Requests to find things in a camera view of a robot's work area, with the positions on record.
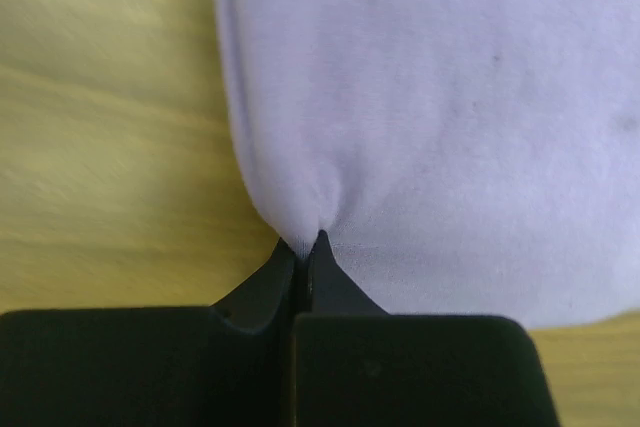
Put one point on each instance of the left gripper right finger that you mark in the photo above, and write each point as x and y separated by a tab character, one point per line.
353	364

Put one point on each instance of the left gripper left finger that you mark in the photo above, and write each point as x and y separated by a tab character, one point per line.
211	365

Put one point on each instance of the purple t shirt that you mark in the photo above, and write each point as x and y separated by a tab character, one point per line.
464	156

